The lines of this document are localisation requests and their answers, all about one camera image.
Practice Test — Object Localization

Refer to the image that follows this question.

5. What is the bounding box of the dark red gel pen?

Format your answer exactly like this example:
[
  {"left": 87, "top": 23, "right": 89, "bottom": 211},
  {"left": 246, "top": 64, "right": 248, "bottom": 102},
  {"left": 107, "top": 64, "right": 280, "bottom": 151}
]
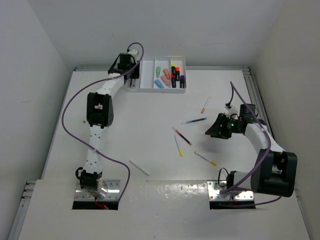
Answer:
[{"left": 171, "top": 126, "right": 192, "bottom": 146}]

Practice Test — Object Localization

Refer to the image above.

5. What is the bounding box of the blue gel pen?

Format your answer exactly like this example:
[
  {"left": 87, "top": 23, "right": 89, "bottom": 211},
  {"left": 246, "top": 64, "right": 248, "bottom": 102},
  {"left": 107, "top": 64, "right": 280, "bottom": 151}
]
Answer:
[{"left": 181, "top": 117, "right": 207, "bottom": 125}]

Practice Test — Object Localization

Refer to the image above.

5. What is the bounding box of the pink tip clear pen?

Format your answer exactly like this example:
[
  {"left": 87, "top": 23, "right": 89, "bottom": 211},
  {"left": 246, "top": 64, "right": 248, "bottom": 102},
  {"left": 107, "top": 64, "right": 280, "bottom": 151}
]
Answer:
[{"left": 200, "top": 96, "right": 211, "bottom": 114}]

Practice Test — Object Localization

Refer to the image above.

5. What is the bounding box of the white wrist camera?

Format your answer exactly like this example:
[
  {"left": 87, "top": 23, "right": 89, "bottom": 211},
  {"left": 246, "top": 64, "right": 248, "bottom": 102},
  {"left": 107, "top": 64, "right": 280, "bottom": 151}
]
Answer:
[
  {"left": 225, "top": 103, "right": 238, "bottom": 119},
  {"left": 127, "top": 49, "right": 140, "bottom": 62}
]

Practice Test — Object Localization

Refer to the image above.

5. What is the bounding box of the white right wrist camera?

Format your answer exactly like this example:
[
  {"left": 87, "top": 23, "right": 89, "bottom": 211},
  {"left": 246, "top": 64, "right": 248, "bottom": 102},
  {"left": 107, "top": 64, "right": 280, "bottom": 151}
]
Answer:
[{"left": 225, "top": 103, "right": 238, "bottom": 119}]

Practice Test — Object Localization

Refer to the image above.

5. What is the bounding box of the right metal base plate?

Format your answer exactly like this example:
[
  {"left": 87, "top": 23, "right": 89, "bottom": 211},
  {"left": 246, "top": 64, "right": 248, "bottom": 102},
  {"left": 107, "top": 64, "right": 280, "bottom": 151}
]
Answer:
[{"left": 207, "top": 180, "right": 254, "bottom": 202}]

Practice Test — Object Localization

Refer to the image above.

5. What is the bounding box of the orange cap highlighter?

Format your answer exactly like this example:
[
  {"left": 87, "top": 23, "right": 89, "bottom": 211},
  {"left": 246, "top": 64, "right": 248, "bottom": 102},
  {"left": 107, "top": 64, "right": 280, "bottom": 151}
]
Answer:
[{"left": 175, "top": 66, "right": 180, "bottom": 80}]

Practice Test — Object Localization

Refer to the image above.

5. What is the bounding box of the orange eraser case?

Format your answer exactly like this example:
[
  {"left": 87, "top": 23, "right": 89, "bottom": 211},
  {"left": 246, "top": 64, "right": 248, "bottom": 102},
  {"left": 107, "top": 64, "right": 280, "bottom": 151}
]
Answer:
[{"left": 163, "top": 68, "right": 171, "bottom": 80}]

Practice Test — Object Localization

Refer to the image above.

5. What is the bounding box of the pink eraser case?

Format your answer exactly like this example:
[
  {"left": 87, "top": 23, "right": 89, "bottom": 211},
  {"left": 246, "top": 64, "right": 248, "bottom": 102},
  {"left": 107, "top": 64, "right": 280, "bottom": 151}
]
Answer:
[{"left": 160, "top": 75, "right": 171, "bottom": 87}]

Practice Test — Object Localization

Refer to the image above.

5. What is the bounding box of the blue eraser case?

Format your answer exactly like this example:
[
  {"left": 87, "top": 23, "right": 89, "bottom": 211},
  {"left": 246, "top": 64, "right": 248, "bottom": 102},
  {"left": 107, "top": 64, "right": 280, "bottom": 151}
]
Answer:
[{"left": 154, "top": 79, "right": 164, "bottom": 89}]

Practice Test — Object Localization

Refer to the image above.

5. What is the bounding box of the yellow cap black highlighter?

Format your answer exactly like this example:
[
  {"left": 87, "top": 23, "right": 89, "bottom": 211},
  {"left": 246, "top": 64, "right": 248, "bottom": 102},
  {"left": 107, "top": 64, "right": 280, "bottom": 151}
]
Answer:
[{"left": 171, "top": 64, "right": 176, "bottom": 75}]

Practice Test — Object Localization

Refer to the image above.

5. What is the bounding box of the white marker pen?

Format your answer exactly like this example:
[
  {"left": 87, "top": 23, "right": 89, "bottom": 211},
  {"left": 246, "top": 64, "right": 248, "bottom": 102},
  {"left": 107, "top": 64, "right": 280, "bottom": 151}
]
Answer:
[{"left": 129, "top": 159, "right": 150, "bottom": 177}]

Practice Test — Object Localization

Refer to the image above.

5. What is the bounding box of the metal base plate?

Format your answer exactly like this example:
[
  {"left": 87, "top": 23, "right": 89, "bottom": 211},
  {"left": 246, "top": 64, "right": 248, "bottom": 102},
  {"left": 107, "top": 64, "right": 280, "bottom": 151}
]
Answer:
[
  {"left": 207, "top": 180, "right": 254, "bottom": 202},
  {"left": 74, "top": 180, "right": 121, "bottom": 202}
]

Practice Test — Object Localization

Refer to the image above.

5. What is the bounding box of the green eraser case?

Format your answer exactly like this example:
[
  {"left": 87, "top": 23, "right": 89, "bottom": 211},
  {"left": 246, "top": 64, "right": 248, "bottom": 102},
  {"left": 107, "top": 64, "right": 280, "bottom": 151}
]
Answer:
[{"left": 155, "top": 66, "right": 161, "bottom": 78}]

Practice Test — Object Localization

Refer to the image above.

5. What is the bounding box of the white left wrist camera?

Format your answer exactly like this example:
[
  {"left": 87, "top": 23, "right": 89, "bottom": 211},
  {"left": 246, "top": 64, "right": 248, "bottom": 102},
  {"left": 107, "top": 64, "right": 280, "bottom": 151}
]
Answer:
[{"left": 127, "top": 49, "right": 140, "bottom": 62}]

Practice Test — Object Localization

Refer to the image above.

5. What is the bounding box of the white divided organizer tray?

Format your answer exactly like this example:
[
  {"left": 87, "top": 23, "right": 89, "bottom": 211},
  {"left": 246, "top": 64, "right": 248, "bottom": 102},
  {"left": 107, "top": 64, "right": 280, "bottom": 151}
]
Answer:
[{"left": 126, "top": 56, "right": 187, "bottom": 94}]

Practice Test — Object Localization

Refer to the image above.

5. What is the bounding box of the purple cap black highlighter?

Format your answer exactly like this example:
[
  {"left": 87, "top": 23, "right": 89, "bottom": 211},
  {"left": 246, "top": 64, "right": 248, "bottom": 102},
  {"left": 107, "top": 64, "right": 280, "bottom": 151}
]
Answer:
[{"left": 179, "top": 75, "right": 186, "bottom": 89}]

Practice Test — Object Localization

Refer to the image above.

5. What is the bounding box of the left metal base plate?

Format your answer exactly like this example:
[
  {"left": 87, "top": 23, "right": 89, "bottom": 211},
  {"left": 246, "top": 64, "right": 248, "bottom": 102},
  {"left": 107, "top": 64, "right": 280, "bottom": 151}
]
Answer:
[{"left": 74, "top": 180, "right": 121, "bottom": 202}]

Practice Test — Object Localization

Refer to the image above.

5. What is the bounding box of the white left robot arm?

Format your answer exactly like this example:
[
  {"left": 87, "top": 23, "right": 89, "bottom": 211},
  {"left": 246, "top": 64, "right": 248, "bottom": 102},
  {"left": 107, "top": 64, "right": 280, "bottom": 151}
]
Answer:
[{"left": 76, "top": 49, "right": 139, "bottom": 193}]

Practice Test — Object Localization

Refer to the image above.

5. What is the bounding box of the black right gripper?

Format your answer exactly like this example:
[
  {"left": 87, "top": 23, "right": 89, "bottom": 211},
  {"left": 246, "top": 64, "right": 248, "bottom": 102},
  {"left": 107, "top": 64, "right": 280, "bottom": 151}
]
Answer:
[{"left": 205, "top": 113, "right": 242, "bottom": 140}]

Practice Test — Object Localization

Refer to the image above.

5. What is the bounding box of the pink cap black highlighter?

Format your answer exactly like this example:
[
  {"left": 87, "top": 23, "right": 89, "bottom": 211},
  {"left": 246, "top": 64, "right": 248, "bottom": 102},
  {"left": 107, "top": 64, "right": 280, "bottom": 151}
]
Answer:
[{"left": 171, "top": 73, "right": 177, "bottom": 88}]

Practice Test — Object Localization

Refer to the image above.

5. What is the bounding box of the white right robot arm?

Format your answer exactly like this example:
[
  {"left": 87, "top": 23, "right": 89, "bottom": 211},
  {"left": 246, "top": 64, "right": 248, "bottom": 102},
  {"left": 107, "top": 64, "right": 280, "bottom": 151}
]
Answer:
[{"left": 205, "top": 104, "right": 298, "bottom": 198}]

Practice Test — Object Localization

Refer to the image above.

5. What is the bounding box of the yellow tip white marker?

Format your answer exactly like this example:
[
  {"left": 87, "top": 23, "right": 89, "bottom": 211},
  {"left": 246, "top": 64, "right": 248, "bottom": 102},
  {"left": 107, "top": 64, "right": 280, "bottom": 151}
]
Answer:
[
  {"left": 174, "top": 134, "right": 183, "bottom": 157},
  {"left": 194, "top": 151, "right": 217, "bottom": 167}
]

